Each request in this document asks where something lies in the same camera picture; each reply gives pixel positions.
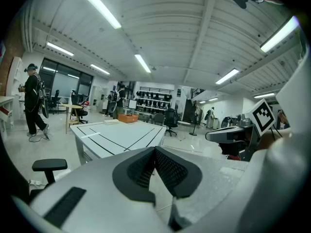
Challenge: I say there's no grey chair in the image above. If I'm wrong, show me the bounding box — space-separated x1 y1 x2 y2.
153 113 165 127

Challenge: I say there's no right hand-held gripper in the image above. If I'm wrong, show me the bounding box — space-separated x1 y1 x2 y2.
205 98 277 162

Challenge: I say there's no wall rack of black gear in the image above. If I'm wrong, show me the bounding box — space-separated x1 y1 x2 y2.
135 87 173 117

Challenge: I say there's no dark staircase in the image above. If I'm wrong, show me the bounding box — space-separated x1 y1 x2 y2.
182 88 203 124

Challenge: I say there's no round wooden table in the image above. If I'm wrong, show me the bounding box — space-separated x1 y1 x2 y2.
60 103 84 134

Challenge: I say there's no black mesh office chair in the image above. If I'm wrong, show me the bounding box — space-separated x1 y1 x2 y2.
14 158 69 203

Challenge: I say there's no ceiling tube light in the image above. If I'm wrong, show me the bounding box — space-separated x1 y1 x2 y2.
259 15 301 53
215 68 240 85
134 54 152 74
89 63 111 75
75 0 122 30
46 41 75 57
254 92 276 99

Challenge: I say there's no person's right forearm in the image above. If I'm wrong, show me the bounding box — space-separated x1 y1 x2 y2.
256 126 292 151

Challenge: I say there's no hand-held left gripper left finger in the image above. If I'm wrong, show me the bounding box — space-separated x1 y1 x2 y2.
29 146 171 233

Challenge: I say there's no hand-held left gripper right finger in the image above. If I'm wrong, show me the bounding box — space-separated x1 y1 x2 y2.
155 146 250 230

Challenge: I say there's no tall white shelf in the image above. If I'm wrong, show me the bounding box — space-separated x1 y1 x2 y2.
6 56 25 131

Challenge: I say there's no black pole stand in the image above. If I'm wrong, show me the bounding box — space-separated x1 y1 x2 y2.
189 103 198 137

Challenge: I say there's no orange box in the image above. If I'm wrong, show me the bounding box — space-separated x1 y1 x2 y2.
118 114 139 123

